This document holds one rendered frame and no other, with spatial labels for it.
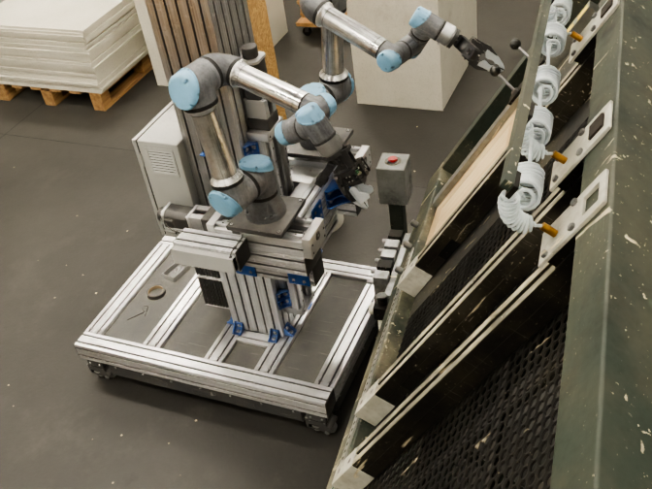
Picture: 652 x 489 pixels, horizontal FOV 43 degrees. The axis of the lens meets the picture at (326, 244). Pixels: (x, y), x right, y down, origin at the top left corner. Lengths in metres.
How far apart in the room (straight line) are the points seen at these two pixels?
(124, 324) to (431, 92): 2.59
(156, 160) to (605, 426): 2.44
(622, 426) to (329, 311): 2.76
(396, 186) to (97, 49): 3.28
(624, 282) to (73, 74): 5.35
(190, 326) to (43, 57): 3.07
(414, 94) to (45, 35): 2.61
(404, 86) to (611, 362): 4.47
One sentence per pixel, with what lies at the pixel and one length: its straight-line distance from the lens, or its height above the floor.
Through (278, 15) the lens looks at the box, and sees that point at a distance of 6.78.
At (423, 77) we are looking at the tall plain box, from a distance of 5.48.
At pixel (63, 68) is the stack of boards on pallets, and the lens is 6.35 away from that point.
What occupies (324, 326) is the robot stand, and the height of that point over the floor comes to 0.21.
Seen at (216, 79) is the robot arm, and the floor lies 1.63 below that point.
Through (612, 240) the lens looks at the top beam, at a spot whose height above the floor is 1.94.
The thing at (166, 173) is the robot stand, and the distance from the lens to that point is 3.29.
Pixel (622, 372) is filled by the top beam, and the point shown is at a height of 1.92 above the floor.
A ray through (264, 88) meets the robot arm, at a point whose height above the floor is 1.60.
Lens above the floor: 2.81
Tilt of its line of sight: 38 degrees down
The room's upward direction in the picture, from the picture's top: 9 degrees counter-clockwise
